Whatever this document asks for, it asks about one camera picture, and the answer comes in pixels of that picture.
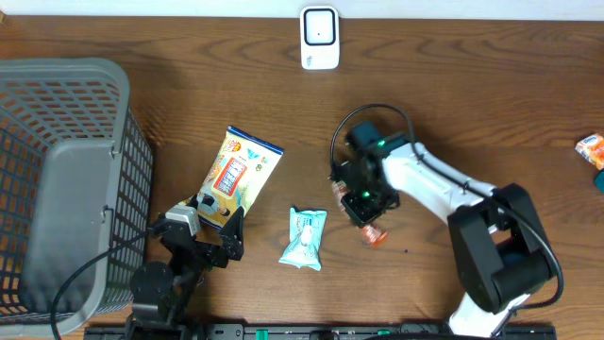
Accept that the orange chocolate bar wrapper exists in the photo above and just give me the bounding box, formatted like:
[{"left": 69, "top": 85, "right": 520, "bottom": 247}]
[{"left": 331, "top": 181, "right": 388, "bottom": 247}]

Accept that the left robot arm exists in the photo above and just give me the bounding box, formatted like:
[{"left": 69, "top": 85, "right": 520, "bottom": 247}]
[{"left": 125, "top": 205, "right": 244, "bottom": 339}]

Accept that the grey plastic basket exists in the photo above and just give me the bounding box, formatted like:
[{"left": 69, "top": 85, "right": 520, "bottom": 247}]
[{"left": 1, "top": 59, "right": 153, "bottom": 339}]

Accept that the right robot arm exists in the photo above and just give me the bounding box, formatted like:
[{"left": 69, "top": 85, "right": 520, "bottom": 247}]
[{"left": 332, "top": 122, "right": 563, "bottom": 337}]

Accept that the white barcode scanner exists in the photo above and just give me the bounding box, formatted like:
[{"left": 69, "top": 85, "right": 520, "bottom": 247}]
[{"left": 299, "top": 6, "right": 341, "bottom": 71}]

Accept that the yellow snack bag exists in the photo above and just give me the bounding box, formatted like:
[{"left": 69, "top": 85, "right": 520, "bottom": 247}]
[{"left": 181, "top": 126, "right": 284, "bottom": 230}]

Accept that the orange small snack packet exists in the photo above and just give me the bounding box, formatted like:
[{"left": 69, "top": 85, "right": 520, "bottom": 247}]
[{"left": 575, "top": 133, "right": 604, "bottom": 170}]

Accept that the teal small snack packet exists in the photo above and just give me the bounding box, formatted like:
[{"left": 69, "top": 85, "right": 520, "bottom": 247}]
[{"left": 279, "top": 207, "right": 327, "bottom": 271}]

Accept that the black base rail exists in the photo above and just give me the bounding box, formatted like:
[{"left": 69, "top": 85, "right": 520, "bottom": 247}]
[{"left": 84, "top": 321, "right": 559, "bottom": 340}]

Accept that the blue mouthwash bottle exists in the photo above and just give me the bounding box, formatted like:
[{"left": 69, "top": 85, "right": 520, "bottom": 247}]
[{"left": 594, "top": 170, "right": 604, "bottom": 193}]

